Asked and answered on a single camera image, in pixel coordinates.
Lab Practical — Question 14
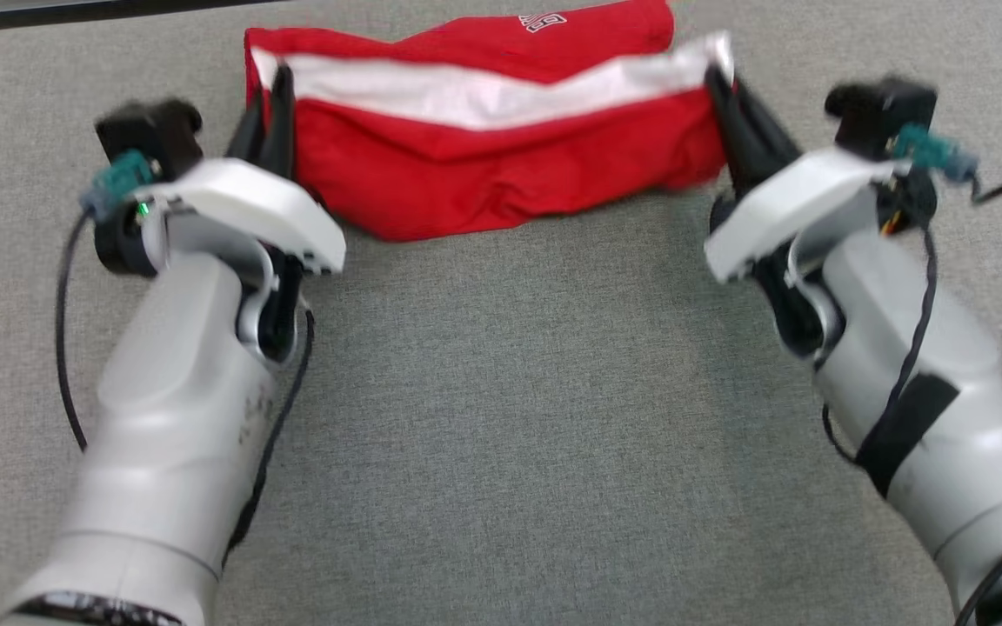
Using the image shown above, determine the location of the red white sports garment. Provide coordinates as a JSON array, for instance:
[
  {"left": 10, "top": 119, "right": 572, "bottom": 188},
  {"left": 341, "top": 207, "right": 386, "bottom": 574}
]
[{"left": 244, "top": 0, "right": 737, "bottom": 243}]

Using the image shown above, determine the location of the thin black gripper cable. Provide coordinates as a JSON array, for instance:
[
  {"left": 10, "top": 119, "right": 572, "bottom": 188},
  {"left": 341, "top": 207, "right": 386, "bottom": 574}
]
[
  {"left": 223, "top": 309, "right": 317, "bottom": 557},
  {"left": 821, "top": 224, "right": 942, "bottom": 467}
]

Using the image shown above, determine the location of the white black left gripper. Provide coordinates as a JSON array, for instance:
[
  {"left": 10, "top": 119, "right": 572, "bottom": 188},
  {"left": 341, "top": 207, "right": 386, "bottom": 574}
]
[{"left": 92, "top": 65, "right": 347, "bottom": 363}]

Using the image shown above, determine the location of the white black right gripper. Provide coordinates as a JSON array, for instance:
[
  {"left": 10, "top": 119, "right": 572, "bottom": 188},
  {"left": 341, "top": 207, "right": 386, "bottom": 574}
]
[{"left": 704, "top": 66, "right": 937, "bottom": 359}]

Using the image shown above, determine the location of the black cable teal connector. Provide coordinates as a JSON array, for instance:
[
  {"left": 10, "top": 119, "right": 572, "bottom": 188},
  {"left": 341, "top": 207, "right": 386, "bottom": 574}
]
[
  {"left": 892, "top": 124, "right": 1002, "bottom": 626},
  {"left": 53, "top": 150, "right": 160, "bottom": 455}
]

